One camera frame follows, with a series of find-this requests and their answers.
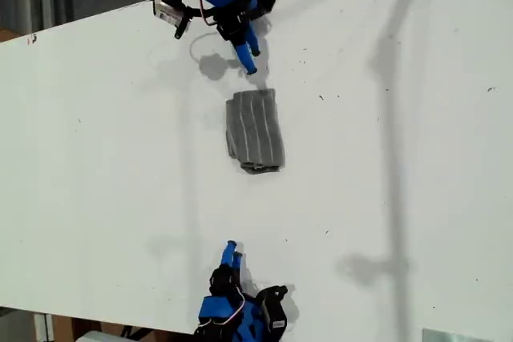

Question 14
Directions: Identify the shiny metal plate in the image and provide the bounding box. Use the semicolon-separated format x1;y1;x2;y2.
422;328;495;342

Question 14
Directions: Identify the grey white-striped square towel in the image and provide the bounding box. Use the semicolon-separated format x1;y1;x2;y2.
224;88;288;175

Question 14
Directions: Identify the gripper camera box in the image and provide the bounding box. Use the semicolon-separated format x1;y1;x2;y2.
151;0;192;41
255;284;289;337

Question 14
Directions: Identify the gripper camera stalk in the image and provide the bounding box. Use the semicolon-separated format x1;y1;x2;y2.
182;5;217;22

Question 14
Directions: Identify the white table leg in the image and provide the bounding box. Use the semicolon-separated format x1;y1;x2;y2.
34;312;55;342

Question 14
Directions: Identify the white plastic object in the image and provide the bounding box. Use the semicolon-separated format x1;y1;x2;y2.
75;329;128;342

